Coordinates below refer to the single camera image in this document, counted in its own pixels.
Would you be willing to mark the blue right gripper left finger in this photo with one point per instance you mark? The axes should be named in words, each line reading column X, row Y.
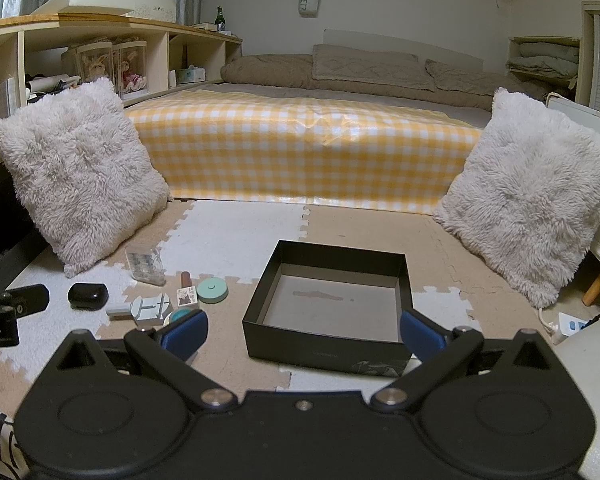
column 178, row 341

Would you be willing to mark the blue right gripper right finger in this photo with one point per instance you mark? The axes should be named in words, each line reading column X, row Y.
column 423, row 337

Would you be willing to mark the teal tape roll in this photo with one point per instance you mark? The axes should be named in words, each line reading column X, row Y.
column 176, row 315

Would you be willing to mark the white watch repair tool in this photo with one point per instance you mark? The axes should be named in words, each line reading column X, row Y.
column 143, row 311

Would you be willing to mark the brown gel polish bottle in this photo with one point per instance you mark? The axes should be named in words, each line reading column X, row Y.
column 186, row 295

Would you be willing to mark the clear plastic blister case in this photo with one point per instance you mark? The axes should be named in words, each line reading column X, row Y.
column 146, row 266

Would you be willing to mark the black cardboard box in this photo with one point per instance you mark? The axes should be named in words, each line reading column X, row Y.
column 332, row 308

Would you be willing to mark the white power strip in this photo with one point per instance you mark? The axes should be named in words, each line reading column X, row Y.
column 563, row 327

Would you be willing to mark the left fluffy white cushion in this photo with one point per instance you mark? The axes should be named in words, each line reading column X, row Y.
column 81, row 172

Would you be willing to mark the fluffy white cushion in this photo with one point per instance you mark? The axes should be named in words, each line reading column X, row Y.
column 81, row 172
column 528, row 198

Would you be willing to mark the right fluffy white cushion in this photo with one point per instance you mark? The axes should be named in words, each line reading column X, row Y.
column 528, row 198

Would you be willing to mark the yellow checkered bed cover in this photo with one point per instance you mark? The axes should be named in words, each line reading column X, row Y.
column 212, row 145

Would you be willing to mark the brown duvet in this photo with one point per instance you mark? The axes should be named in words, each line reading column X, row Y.
column 455, row 87

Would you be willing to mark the wooden shelf unit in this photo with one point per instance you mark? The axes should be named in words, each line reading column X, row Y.
column 44, row 53

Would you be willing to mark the brown pillow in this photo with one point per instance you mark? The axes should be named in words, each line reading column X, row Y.
column 389, row 68

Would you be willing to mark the folded grey blankets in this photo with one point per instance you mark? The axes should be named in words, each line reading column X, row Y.
column 547, row 59

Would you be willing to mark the green glass bottle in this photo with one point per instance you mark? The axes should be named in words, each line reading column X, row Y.
column 220, row 22

